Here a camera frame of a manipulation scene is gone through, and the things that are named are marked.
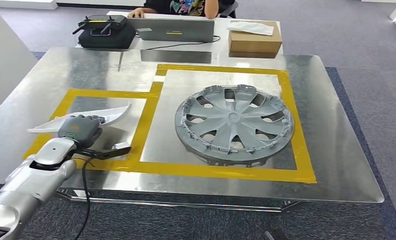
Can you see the metal workbench table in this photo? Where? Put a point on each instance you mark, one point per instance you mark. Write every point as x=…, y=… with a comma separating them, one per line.
x=334, y=132

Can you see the white laptop desk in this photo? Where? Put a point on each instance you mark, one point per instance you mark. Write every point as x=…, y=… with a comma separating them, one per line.
x=221, y=33

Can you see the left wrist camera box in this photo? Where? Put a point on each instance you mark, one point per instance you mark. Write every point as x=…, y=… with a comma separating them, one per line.
x=122, y=145

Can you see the black mesh chair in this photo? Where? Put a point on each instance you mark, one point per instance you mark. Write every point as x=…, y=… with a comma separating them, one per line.
x=230, y=8

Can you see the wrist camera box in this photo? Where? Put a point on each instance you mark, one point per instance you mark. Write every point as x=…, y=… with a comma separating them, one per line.
x=276, y=233
x=122, y=145

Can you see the grey wheel hubcap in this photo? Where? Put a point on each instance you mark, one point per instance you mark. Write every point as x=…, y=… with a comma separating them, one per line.
x=234, y=117

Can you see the person at laptop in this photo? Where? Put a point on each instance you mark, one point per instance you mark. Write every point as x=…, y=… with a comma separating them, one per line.
x=184, y=6

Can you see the white tissue sheet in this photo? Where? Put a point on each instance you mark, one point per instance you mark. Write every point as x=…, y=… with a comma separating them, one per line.
x=251, y=28

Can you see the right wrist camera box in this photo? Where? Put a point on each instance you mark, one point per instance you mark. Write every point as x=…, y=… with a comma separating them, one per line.
x=276, y=233

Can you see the brown cardboard box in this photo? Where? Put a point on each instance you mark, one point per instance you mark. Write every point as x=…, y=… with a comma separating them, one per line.
x=254, y=46

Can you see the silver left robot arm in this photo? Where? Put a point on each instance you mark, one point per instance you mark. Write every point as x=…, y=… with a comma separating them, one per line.
x=32, y=185

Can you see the white curved plastic part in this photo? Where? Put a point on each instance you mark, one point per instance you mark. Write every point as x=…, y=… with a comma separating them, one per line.
x=115, y=115

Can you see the white block partition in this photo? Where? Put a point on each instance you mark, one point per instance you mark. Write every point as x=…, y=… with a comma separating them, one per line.
x=6, y=59

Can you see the grey laptop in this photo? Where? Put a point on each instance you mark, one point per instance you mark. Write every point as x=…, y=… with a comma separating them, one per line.
x=191, y=31

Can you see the black remote controller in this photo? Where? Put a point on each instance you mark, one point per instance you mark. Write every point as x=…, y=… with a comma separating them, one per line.
x=102, y=20

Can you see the black bag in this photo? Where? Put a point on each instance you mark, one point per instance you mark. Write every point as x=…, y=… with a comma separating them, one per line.
x=105, y=41

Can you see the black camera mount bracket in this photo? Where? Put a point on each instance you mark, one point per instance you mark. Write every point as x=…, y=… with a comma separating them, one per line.
x=98, y=154

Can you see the yellow tape on workbench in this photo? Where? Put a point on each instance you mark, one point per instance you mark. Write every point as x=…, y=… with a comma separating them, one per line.
x=218, y=172

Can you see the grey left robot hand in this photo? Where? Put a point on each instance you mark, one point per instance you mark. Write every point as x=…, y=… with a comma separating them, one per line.
x=78, y=130

